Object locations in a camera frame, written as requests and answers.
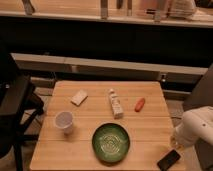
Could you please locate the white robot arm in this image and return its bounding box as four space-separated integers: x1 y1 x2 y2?
170 106 213 149

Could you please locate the white sponge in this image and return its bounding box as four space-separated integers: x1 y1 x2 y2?
71 90 88 106

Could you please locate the white tube bottle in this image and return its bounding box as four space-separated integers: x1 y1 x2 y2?
109 89 123 119

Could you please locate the orange carrot toy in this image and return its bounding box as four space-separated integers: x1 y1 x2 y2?
134 98 145 112

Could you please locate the white paper cup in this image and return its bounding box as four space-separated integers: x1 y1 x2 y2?
54 111 73 134

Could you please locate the green bowl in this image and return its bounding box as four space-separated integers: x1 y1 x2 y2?
92 123 130 163

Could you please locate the black chair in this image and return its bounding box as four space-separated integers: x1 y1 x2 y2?
0 41 44 171

